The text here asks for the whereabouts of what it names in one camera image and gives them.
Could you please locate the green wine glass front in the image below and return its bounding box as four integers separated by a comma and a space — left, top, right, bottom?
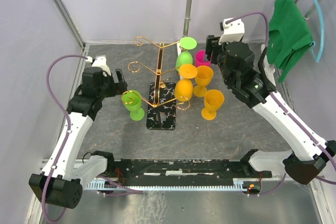
121, 90, 145, 121

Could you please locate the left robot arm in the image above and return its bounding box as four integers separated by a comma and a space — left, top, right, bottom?
28, 67, 127, 209

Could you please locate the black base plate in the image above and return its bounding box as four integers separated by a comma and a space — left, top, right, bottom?
103, 159, 272, 187

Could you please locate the green cloth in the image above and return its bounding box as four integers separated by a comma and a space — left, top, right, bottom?
267, 0, 313, 83

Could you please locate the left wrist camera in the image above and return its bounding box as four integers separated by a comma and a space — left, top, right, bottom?
86, 55, 111, 75

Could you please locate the orange wine glass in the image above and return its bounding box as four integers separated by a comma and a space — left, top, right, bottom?
193, 66, 214, 97
201, 89, 225, 121
174, 64, 198, 102

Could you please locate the orange wine glass front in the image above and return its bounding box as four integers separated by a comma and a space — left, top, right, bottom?
201, 89, 225, 121

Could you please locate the pink plastic cup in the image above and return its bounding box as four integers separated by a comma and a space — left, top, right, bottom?
195, 50, 211, 67

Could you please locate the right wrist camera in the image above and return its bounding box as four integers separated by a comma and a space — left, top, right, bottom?
218, 18, 245, 45

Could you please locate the gold wine glass rack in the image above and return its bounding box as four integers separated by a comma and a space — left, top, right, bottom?
128, 36, 184, 131

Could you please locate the blue clothes hanger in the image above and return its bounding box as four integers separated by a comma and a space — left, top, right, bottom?
311, 0, 325, 63

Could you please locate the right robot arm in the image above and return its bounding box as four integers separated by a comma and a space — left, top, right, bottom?
205, 35, 335, 185

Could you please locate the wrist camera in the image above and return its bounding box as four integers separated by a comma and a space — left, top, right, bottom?
86, 55, 111, 75
218, 18, 245, 45

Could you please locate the green wine glass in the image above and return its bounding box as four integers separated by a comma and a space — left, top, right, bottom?
175, 37, 197, 71
121, 90, 145, 121

